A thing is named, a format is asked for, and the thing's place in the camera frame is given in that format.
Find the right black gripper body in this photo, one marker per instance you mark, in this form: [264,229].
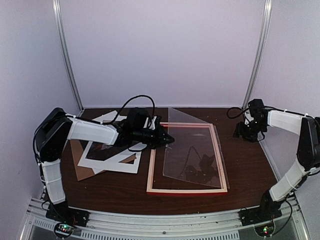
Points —
[250,132]

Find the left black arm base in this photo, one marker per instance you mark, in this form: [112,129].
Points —
[61,212]

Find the left circuit board with leds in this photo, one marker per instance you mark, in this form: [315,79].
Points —
[63,230]

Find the clear acrylic sheet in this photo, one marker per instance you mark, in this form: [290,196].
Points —
[195,156]

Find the red wooden picture frame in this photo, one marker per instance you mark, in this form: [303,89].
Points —
[169,190]

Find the white photo mat board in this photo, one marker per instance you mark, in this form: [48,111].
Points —
[91,158]

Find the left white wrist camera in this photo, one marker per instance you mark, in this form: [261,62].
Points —
[151,123]

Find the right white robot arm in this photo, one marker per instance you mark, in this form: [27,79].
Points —
[307,155]

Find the right circuit board with leds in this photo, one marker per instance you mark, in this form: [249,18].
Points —
[264,230]

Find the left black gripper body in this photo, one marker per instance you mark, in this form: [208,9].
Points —
[154,140]

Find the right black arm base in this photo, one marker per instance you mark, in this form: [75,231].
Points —
[267,210]

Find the canyon woman photo print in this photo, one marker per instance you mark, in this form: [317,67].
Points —
[103,152]

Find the left aluminium corner post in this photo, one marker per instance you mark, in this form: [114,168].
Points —
[65,53]

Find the front aluminium rail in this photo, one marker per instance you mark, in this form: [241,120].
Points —
[224,225]

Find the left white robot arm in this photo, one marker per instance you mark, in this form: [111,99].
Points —
[51,136]

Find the circuit board with leds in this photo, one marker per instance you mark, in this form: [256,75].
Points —
[63,230]
[264,230]

